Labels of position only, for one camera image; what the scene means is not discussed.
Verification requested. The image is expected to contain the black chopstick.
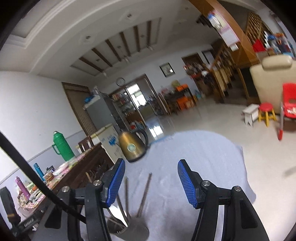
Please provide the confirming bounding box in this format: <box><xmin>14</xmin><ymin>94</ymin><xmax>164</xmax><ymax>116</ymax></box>
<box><xmin>125</xmin><ymin>177</ymin><xmax>129</xmax><ymax>214</ymax></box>
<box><xmin>136</xmin><ymin>173</ymin><xmax>152</xmax><ymax>218</ymax></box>
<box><xmin>116</xmin><ymin>195</ymin><xmax>128</xmax><ymax>225</ymax></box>

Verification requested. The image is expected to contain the dark metal utensil cup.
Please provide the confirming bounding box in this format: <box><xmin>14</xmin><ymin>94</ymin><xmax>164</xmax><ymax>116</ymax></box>
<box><xmin>106</xmin><ymin>217</ymin><xmax>149</xmax><ymax>241</ymax></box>

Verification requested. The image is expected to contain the purple water bottle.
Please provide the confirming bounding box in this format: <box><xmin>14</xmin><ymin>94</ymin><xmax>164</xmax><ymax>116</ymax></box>
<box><xmin>15</xmin><ymin>176</ymin><xmax>30</xmax><ymax>200</ymax></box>

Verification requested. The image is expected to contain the teal water bottle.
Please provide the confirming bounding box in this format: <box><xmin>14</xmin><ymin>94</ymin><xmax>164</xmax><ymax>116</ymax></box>
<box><xmin>34</xmin><ymin>163</ymin><xmax>45</xmax><ymax>181</ymax></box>

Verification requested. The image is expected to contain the dark carved wooden sideboard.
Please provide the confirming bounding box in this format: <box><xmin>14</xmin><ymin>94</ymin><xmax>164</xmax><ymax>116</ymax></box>
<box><xmin>18</xmin><ymin>142</ymin><xmax>117</xmax><ymax>223</ymax></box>

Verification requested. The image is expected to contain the green thermos jug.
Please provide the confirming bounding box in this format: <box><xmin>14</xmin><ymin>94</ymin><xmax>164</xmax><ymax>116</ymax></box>
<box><xmin>52</xmin><ymin>131</ymin><xmax>75</xmax><ymax>162</ymax></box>

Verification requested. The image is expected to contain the grey blue table cloth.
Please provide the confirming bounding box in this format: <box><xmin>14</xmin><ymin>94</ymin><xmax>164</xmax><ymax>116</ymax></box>
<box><xmin>118</xmin><ymin>131</ymin><xmax>256</xmax><ymax>240</ymax></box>

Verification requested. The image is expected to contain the gold electric kettle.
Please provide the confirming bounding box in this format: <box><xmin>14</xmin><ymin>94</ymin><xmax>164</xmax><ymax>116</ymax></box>
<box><xmin>118</xmin><ymin>128</ymin><xmax>149</xmax><ymax>163</ymax></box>

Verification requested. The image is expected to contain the white small step stool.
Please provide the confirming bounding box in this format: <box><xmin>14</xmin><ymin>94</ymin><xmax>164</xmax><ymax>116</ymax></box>
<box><xmin>242</xmin><ymin>104</ymin><xmax>259</xmax><ymax>127</ymax></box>

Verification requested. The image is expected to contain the red yellow small stool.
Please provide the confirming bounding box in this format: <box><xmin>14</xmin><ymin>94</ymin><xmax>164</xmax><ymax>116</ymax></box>
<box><xmin>258</xmin><ymin>102</ymin><xmax>276</xmax><ymax>127</ymax></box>

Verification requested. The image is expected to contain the grey refrigerator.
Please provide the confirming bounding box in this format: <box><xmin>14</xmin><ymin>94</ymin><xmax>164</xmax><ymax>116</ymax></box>
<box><xmin>83</xmin><ymin>92</ymin><xmax>127</xmax><ymax>133</ymax></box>

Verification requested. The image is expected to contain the red plastic child chair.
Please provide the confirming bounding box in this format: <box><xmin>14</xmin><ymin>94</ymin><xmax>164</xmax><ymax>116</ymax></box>
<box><xmin>278</xmin><ymin>83</ymin><xmax>296</xmax><ymax>141</ymax></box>

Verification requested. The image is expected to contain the dark wooden side table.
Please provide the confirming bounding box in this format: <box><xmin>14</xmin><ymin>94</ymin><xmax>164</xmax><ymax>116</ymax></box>
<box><xmin>158</xmin><ymin>85</ymin><xmax>197</xmax><ymax>115</ymax></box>

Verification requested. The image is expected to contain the beige sofa armchair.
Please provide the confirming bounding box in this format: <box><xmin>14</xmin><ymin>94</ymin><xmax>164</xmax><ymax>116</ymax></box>
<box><xmin>250</xmin><ymin>55</ymin><xmax>295</xmax><ymax>114</ymax></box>

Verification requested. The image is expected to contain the wooden stair railing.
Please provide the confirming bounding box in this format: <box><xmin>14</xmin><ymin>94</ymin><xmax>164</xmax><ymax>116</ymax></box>
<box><xmin>209</xmin><ymin>39</ymin><xmax>249</xmax><ymax>105</ymax></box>

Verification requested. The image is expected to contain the black cable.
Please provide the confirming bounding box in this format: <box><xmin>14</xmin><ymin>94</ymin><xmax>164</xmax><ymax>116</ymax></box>
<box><xmin>0</xmin><ymin>131</ymin><xmax>87</xmax><ymax>224</ymax></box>

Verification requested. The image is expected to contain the round wall clock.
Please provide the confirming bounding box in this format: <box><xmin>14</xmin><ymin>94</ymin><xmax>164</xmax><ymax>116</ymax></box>
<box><xmin>116</xmin><ymin>77</ymin><xmax>125</xmax><ymax>87</ymax></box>

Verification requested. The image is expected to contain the framed wall picture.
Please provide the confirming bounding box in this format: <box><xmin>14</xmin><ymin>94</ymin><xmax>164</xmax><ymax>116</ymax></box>
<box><xmin>159</xmin><ymin>63</ymin><xmax>175</xmax><ymax>77</ymax></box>

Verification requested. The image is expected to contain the wall calendar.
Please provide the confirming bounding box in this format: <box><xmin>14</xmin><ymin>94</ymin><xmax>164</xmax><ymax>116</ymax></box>
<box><xmin>207</xmin><ymin>10</ymin><xmax>240</xmax><ymax>47</ymax></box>

